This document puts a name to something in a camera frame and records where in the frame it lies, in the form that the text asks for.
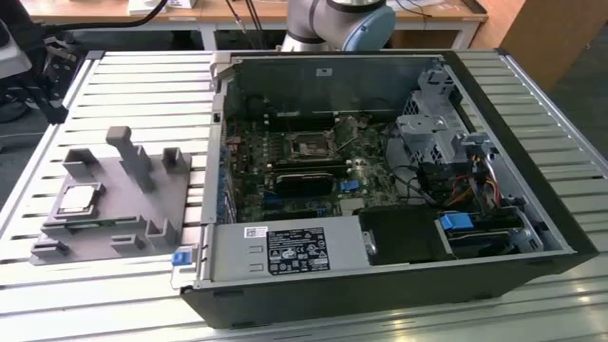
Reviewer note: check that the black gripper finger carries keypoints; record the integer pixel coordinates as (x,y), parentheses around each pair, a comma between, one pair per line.
(53,103)

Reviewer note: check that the silver square CPU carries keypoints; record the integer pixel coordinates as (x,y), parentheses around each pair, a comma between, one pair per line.
(77,199)

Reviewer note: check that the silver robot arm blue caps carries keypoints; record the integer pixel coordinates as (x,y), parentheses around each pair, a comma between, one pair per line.
(332,21)

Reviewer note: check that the black RAM slot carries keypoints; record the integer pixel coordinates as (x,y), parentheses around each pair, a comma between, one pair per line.
(304,126)
(308,171)
(304,164)
(304,118)

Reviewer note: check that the CPU socket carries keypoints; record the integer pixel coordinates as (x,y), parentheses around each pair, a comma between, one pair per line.
(310,145)

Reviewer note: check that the grey plastic parts rack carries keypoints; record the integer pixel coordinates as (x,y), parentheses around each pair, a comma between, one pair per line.
(122,199)

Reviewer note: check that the small white box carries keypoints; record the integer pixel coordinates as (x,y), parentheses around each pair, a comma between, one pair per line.
(181,3)

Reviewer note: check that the green RAM stick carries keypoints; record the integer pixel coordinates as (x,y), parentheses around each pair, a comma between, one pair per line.
(109,224)

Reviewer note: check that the blue plastic case latch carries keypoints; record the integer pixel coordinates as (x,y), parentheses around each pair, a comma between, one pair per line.
(180,259)

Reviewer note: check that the silver power supply unit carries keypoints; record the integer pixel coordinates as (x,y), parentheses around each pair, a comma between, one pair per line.
(237,249)

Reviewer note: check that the black graphics card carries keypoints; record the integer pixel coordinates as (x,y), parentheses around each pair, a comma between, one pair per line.
(304,185)

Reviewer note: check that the thin metal locking lever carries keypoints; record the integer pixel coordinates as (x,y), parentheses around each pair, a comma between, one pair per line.
(350,138)

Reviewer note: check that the blue board connector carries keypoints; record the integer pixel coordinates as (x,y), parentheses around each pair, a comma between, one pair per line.
(348,185)

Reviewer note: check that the silver chipset heatsink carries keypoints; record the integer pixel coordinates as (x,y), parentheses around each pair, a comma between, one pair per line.
(354,206)

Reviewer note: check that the green motherboard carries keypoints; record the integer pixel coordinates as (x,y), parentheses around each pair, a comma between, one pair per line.
(374,174)

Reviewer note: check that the silver metal drive cage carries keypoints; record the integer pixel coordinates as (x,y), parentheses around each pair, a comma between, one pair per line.
(420,135)

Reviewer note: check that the black plastic shroud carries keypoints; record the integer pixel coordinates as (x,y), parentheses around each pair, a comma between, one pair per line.
(404,235)

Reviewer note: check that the black open PC case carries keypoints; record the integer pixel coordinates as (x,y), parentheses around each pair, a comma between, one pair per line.
(380,299)

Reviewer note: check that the blue disk carrier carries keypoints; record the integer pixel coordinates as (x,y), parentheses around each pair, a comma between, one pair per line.
(456,222)

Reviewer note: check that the wooden cabinet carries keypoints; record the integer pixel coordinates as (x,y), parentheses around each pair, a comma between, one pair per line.
(545,35)

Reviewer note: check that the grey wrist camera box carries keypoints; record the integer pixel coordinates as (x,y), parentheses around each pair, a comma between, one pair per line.
(13,46)

